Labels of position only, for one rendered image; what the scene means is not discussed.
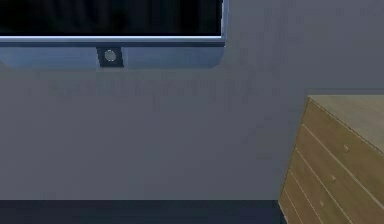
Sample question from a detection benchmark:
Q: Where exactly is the wooden chest of drawers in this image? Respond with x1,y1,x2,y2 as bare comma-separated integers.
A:
278,94,384,224

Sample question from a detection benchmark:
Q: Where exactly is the blue framed window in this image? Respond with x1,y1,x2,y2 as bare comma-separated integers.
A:
0,0,230,70

